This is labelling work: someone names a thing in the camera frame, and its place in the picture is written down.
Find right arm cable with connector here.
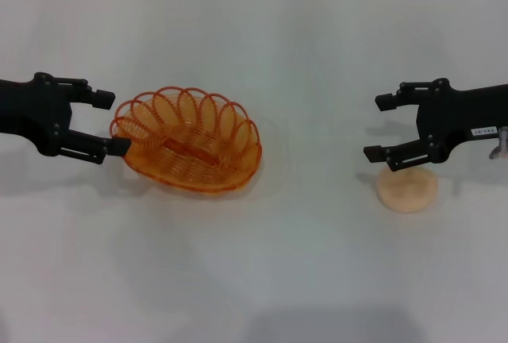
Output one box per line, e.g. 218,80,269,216
487,125,508,160

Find orange plastic wire basket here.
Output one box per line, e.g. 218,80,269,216
110,86,263,198

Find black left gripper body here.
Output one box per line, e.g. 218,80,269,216
0,72,73,158

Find round beige bun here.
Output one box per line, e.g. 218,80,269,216
376,166,439,214

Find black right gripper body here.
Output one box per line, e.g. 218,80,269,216
416,79,508,161

